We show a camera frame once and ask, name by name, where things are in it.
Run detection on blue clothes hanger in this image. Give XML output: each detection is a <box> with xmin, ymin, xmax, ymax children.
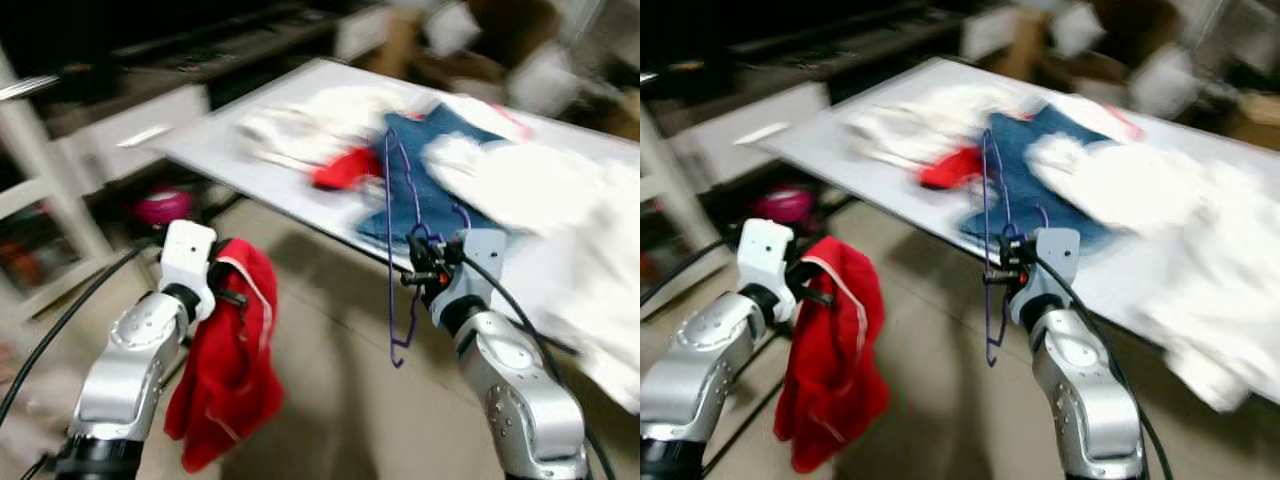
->
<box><xmin>980</xmin><ymin>128</ymin><xmax>1051</xmax><ymax>368</ymax></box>
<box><xmin>382</xmin><ymin>128</ymin><xmax>471</xmax><ymax>369</ymax></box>

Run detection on red jacket with white trim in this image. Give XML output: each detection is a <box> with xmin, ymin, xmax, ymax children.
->
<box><xmin>773</xmin><ymin>236</ymin><xmax>892</xmax><ymax>475</ymax></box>
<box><xmin>163</xmin><ymin>238</ymin><xmax>287</xmax><ymax>474</ymax></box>

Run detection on large white garment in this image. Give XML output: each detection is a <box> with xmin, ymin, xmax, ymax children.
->
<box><xmin>1025</xmin><ymin>130</ymin><xmax>1280</xmax><ymax>414</ymax></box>
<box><xmin>422</xmin><ymin>130</ymin><xmax>641</xmax><ymax>414</ymax></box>

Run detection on blue denim jeans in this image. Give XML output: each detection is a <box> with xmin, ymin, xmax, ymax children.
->
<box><xmin>958</xmin><ymin>103</ymin><xmax>1121</xmax><ymax>251</ymax></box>
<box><xmin>355</xmin><ymin>103</ymin><xmax>521</xmax><ymax>251</ymax></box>

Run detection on pink round object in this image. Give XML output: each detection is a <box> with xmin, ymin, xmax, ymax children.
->
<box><xmin>750</xmin><ymin>185</ymin><xmax>817</xmax><ymax>227</ymax></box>
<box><xmin>133</xmin><ymin>185</ymin><xmax>196</xmax><ymax>227</ymax></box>

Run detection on white table with black legs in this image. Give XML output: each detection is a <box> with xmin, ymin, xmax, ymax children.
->
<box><xmin>757</xmin><ymin>57</ymin><xmax>1280</xmax><ymax>353</ymax></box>
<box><xmin>150</xmin><ymin>57</ymin><xmax>641</xmax><ymax>363</ymax></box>

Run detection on white low cabinet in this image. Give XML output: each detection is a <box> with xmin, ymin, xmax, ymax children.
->
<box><xmin>668</xmin><ymin>82</ymin><xmax>831</xmax><ymax>191</ymax></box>
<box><xmin>55</xmin><ymin>85</ymin><xmax>211</xmax><ymax>191</ymax></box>

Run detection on white shirt with red part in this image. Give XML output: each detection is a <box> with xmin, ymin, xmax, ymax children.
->
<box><xmin>845</xmin><ymin>82</ymin><xmax>1021</xmax><ymax>192</ymax></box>
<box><xmin>235</xmin><ymin>85</ymin><xmax>421</xmax><ymax>192</ymax></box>

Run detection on white pillow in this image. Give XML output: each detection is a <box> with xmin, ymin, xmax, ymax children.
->
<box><xmin>508</xmin><ymin>44</ymin><xmax>587</xmax><ymax>117</ymax></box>
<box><xmin>1048</xmin><ymin>0</ymin><xmax>1106</xmax><ymax>57</ymax></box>
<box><xmin>424</xmin><ymin>0</ymin><xmax>483</xmax><ymax>57</ymax></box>
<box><xmin>1130</xmin><ymin>42</ymin><xmax>1206</xmax><ymax>119</ymax></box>

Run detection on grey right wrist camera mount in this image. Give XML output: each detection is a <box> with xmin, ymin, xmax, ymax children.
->
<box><xmin>430</xmin><ymin>228</ymin><xmax>508</xmax><ymax>327</ymax></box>
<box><xmin>1010</xmin><ymin>227</ymin><xmax>1082</xmax><ymax>327</ymax></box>

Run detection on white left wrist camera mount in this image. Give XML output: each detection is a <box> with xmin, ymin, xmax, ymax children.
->
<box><xmin>158</xmin><ymin>219</ymin><xmax>219</xmax><ymax>323</ymax></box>
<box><xmin>737</xmin><ymin>218</ymin><xmax>797</xmax><ymax>303</ymax></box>

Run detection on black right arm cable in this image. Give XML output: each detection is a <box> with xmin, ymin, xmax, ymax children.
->
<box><xmin>460</xmin><ymin>256</ymin><xmax>616</xmax><ymax>480</ymax></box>
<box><xmin>1035</xmin><ymin>256</ymin><xmax>1177</xmax><ymax>480</ymax></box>

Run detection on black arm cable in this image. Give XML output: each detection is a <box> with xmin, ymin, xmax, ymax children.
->
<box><xmin>1035</xmin><ymin>256</ymin><xmax>1177</xmax><ymax>480</ymax></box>
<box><xmin>460</xmin><ymin>256</ymin><xmax>616</xmax><ymax>480</ymax></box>
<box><xmin>0</xmin><ymin>240</ymin><xmax>157</xmax><ymax>421</ymax></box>
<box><xmin>640</xmin><ymin>238</ymin><xmax>737</xmax><ymax>307</ymax></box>

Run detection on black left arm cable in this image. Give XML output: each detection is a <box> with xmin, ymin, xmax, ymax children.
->
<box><xmin>640</xmin><ymin>238</ymin><xmax>737</xmax><ymax>307</ymax></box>
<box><xmin>0</xmin><ymin>240</ymin><xmax>157</xmax><ymax>421</ymax></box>

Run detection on white metal shelf frame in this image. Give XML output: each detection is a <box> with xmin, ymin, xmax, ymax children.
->
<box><xmin>640</xmin><ymin>100</ymin><xmax>731</xmax><ymax>293</ymax></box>
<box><xmin>0</xmin><ymin>45</ymin><xmax>117</xmax><ymax>301</ymax></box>

